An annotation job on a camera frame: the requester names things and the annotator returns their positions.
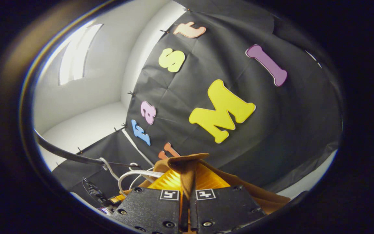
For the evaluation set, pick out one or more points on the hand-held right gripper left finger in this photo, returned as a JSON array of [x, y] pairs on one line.
[[148, 208]]

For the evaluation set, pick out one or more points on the black backdrop cloth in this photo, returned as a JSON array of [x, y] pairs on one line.
[[271, 130]]

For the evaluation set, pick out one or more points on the black clothes rack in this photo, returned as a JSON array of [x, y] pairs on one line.
[[63, 152]]

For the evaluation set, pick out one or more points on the row of black cloth clips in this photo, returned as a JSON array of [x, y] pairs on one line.
[[165, 31]]

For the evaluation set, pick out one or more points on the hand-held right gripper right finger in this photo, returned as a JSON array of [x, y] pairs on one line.
[[226, 208]]

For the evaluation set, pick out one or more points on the white plastic clothes hanger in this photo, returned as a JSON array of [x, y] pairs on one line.
[[135, 172], [133, 163]]

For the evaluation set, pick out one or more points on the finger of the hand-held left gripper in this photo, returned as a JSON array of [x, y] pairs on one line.
[[97, 193]]

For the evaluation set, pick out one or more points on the brown jacket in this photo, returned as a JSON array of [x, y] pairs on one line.
[[187, 162]]

